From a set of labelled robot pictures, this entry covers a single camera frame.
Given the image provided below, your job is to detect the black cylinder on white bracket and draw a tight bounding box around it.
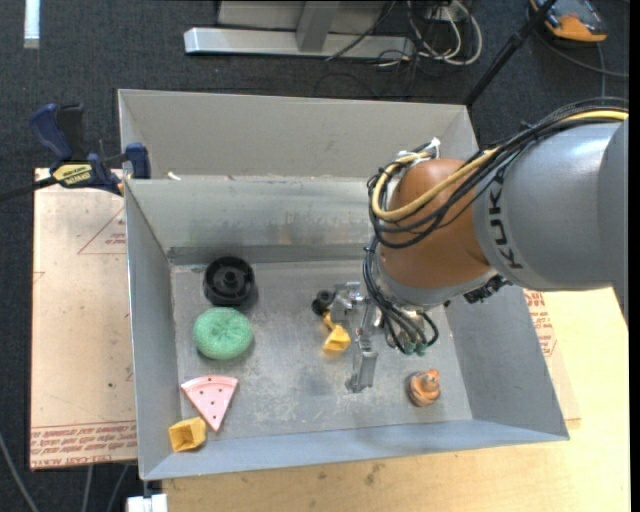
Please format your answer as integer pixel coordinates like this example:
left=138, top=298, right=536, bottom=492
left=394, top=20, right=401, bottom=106
left=310, top=288, right=338, bottom=318

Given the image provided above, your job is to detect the brown cardboard board red print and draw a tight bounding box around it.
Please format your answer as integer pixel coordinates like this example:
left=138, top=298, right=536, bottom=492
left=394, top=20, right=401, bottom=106
left=29, top=167, right=584, bottom=471

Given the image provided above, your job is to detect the orange-brown toy animal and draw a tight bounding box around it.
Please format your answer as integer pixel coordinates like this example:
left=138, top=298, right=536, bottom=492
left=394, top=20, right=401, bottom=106
left=405, top=368, right=443, bottom=408

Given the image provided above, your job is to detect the black round ribbed knob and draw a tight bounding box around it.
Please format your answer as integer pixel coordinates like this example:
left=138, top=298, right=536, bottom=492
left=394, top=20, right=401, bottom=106
left=202, top=255, right=258, bottom=308

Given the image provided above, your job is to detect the green round mesh scrubber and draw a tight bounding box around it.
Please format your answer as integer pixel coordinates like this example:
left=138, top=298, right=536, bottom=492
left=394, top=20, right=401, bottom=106
left=192, top=306, right=255, bottom=361

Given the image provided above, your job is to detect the grey metal bin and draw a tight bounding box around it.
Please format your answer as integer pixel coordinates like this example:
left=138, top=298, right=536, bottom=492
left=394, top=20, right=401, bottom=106
left=117, top=88, right=570, bottom=481

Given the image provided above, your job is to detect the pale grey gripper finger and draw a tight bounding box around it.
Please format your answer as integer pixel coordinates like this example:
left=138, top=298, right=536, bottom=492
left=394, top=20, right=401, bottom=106
left=344, top=348, right=365, bottom=394
left=360, top=349, right=379, bottom=389

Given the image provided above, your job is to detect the pink toy watermelon slice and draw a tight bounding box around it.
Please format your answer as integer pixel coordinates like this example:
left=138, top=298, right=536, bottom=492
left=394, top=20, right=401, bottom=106
left=180, top=374, right=240, bottom=433

